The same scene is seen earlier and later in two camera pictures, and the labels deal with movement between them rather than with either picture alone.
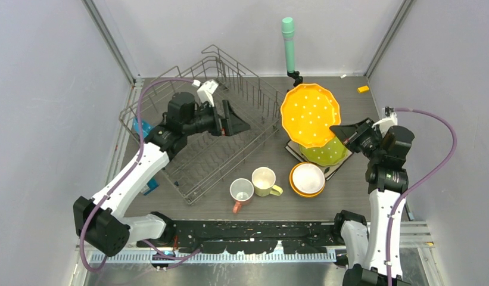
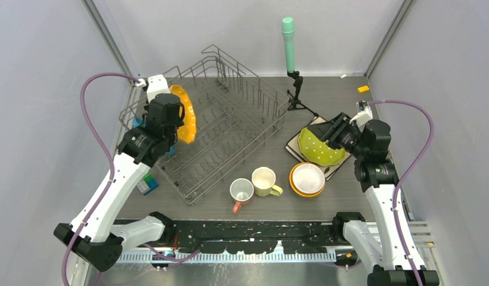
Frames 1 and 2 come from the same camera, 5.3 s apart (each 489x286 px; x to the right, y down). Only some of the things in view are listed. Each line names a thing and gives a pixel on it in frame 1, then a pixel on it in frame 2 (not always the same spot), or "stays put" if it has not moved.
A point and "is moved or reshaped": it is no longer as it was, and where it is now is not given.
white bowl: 308,178 stays put
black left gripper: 231,123 -> 179,123
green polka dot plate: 330,154 stays put
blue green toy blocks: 152,185 stays put
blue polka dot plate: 145,126 stays put
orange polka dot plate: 308,111 is moved or reshaped
